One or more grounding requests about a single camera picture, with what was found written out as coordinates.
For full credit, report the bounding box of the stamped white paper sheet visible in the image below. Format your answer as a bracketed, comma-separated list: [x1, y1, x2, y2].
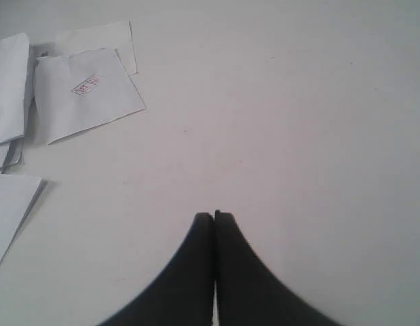
[34, 48, 146, 144]

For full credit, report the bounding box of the white paper sheet behind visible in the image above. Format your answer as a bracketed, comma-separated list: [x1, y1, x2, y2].
[53, 20, 138, 75]

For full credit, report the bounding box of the small white paper under stack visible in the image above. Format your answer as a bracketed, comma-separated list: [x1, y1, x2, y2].
[0, 139, 23, 172]

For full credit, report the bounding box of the white paper sheet lower left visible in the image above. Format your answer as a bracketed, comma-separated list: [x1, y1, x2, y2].
[0, 174, 47, 265]

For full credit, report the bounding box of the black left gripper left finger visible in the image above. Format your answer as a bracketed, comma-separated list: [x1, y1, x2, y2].
[102, 213, 215, 325]

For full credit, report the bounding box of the white paper sheet far left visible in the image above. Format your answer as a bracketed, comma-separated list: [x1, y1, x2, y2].
[0, 33, 30, 145]

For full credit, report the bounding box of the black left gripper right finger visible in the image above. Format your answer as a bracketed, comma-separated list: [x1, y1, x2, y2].
[214, 211, 338, 326]

